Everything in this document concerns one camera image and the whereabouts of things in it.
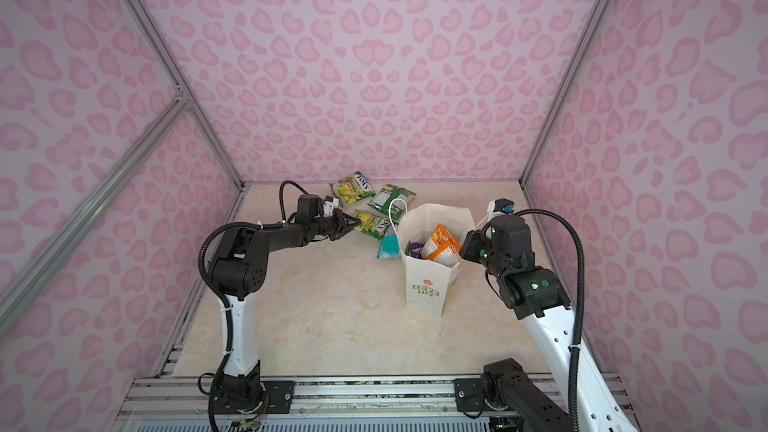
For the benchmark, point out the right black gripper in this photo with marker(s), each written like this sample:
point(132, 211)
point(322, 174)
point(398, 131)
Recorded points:
point(472, 240)

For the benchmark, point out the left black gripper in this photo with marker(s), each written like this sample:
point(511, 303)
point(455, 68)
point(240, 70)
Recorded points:
point(345, 228)

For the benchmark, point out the orange Fox's fruit bag bottom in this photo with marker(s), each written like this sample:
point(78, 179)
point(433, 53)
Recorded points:
point(441, 247)

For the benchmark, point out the teal white snack bag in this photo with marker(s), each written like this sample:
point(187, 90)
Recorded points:
point(389, 247)

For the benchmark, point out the green white snack bag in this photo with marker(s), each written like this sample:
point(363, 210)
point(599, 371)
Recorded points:
point(392, 201)

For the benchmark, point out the purple Fox's berries bag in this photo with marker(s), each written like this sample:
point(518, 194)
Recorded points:
point(415, 249)

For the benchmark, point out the white paper bag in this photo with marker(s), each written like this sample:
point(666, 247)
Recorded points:
point(426, 282)

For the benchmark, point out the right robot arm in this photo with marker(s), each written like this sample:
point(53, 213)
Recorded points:
point(556, 323)

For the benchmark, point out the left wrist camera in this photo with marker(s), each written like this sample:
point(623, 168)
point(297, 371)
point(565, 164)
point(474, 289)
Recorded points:
point(311, 207)

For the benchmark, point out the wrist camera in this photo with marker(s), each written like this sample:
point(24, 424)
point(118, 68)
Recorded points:
point(311, 207)
point(500, 207)

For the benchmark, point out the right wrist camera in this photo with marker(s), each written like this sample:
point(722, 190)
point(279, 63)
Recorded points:
point(500, 207)

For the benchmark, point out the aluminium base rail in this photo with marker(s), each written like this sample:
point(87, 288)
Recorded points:
point(313, 403)

